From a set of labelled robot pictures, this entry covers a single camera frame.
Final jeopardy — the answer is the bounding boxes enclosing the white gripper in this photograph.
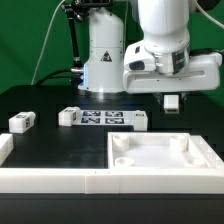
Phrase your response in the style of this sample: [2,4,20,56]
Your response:
[123,53,222,94]

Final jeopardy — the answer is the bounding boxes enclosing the white square tabletop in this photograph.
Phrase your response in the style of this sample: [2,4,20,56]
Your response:
[107,132,224,171]

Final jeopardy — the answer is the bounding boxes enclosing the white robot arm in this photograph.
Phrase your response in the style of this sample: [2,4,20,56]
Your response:
[79,0,222,94]

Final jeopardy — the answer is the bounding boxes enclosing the sheet of fiducial markers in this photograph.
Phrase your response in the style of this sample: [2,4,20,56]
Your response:
[78,110,134,126]

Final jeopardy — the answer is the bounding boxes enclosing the white U-shaped obstacle fence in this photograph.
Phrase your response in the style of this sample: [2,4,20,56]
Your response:
[0,134,224,194]

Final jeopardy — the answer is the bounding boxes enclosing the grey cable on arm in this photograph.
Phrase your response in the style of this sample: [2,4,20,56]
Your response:
[191,0,224,54]

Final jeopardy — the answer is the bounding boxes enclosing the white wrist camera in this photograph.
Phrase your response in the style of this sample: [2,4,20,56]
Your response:
[124,44,156,71]

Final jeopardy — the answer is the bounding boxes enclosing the black cable bundle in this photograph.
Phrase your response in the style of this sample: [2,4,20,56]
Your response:
[34,68,84,88]

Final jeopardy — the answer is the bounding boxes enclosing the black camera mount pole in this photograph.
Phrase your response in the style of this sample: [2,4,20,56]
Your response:
[62,0,113,74]

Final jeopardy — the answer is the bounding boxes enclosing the grey cable left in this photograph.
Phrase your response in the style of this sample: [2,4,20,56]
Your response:
[30,0,67,86]

